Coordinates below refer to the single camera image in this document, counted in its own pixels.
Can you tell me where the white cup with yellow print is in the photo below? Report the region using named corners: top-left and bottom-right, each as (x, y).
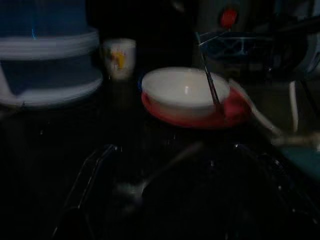
top-left (100, 37), bottom-right (137, 81)

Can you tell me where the blue wire dish rack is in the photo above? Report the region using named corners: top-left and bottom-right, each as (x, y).
top-left (197, 31), bottom-right (276, 61)

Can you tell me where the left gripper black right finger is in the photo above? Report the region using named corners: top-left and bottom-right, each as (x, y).
top-left (233, 143), bottom-right (320, 240)

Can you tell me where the red plastic plate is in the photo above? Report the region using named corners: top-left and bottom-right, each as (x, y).
top-left (140, 84), bottom-right (252, 128)

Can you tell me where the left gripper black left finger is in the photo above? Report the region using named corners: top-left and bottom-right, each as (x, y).
top-left (49, 144), bottom-right (121, 240)

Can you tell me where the black chopstick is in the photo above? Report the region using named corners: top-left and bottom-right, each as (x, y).
top-left (199, 48), bottom-right (219, 105)
top-left (201, 49), bottom-right (221, 105)

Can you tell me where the blue stackable container tier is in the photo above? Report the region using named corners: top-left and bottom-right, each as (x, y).
top-left (0, 0), bottom-right (101, 61)
top-left (0, 53), bottom-right (104, 109)

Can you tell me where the metal spoon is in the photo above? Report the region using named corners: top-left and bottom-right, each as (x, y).
top-left (113, 141), bottom-right (205, 210)

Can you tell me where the white ceramic bowl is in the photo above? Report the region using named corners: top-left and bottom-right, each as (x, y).
top-left (141, 66), bottom-right (230, 115)

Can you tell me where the white rack leg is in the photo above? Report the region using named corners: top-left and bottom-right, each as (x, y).
top-left (288, 79), bottom-right (300, 133)

